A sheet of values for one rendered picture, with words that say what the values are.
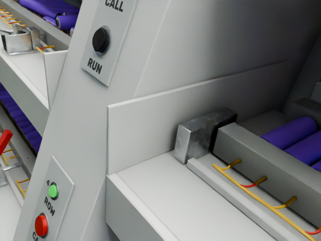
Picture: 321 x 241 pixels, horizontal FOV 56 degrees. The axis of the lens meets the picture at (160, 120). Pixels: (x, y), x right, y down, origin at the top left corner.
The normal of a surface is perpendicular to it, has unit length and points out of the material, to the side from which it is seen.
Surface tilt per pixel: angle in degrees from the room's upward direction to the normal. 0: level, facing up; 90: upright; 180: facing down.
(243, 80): 90
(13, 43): 90
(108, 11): 90
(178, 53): 90
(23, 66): 20
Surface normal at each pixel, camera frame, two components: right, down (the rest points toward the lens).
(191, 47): 0.62, 0.45
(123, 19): -0.69, -0.07
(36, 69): 0.10, -0.86
